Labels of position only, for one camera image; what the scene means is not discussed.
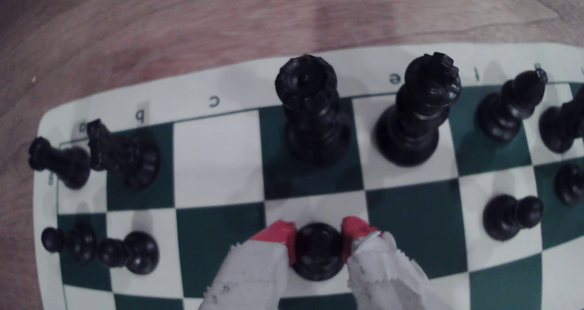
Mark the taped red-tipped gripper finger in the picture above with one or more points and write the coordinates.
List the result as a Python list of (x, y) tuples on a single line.
[(388, 282), (251, 278)]

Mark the black bishop chess piece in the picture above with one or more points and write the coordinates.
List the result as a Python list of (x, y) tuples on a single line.
[(318, 253), (506, 107)]

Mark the green and white chess mat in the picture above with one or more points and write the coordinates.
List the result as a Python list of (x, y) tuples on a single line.
[(219, 164)]

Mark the black pawn chess piece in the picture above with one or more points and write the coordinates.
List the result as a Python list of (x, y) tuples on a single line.
[(132, 253), (571, 183), (508, 216), (73, 242)]

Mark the black king chess piece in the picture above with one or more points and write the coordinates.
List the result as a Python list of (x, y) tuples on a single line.
[(417, 116)]

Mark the black knight chess piece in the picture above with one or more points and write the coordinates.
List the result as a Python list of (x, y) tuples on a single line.
[(125, 157), (563, 126)]

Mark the black queen chess piece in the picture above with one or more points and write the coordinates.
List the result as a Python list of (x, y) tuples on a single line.
[(312, 111)]

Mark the black rook chess piece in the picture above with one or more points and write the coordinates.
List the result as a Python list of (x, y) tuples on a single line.
[(61, 163)]

